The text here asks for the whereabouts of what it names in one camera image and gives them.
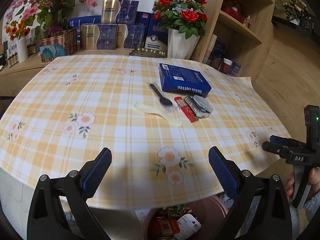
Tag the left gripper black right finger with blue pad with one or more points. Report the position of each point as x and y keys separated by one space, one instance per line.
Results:
x=260 y=209

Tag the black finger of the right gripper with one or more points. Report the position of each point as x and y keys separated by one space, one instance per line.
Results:
x=283 y=146

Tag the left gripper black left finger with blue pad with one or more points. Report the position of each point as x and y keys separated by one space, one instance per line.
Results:
x=46 y=219

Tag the brown hook blister package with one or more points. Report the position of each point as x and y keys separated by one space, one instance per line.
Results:
x=189 y=225

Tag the green gold wrapper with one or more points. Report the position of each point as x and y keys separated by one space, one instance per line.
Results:
x=177 y=211

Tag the red cigarette box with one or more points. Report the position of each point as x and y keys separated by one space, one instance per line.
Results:
x=165 y=227

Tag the brown trash bin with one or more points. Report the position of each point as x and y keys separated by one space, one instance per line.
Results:
x=210 y=212

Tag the person's right hand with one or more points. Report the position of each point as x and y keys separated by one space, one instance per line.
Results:
x=314 y=180

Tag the silver foil packet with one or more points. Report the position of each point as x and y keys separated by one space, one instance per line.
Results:
x=200 y=106

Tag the red white cup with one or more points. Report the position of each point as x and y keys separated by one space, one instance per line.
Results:
x=226 y=66

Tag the red sachet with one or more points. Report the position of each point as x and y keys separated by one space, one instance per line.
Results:
x=186 y=109

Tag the cream plastic fork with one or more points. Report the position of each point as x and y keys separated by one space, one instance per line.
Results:
x=169 y=118

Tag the yellow plaid floral tablecloth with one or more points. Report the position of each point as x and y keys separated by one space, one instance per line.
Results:
x=78 y=105

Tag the black plastic spoon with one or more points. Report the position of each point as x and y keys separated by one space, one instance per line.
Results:
x=164 y=101

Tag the blue luckin coffee box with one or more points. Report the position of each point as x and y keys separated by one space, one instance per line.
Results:
x=175 y=78

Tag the pale roses background bouquet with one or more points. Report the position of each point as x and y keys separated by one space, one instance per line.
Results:
x=295 y=11

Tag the wooden shelf unit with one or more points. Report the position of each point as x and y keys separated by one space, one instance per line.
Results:
x=248 y=46

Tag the red roses in white vase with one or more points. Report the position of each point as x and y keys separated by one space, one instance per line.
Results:
x=185 y=21

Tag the dark blue white box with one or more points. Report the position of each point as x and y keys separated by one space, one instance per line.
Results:
x=155 y=37

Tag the gold decorative tray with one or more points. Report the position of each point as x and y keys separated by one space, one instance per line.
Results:
x=144 y=52

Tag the striped planter box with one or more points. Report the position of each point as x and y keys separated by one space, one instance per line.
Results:
x=63 y=43

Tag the gold blue gift box right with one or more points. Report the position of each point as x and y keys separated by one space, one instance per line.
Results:
x=130 y=36

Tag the gold blue gift box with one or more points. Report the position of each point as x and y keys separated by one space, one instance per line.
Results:
x=119 y=11
x=99 y=36
x=130 y=36

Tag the gold blue gift box left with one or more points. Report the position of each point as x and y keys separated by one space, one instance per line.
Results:
x=99 y=36

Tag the orange flowers in white vase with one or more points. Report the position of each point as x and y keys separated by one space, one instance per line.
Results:
x=20 y=42

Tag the gold blue gift box upper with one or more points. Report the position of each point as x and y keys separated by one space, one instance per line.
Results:
x=119 y=11

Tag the pink blossom plant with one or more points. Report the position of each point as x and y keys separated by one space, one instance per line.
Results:
x=47 y=16

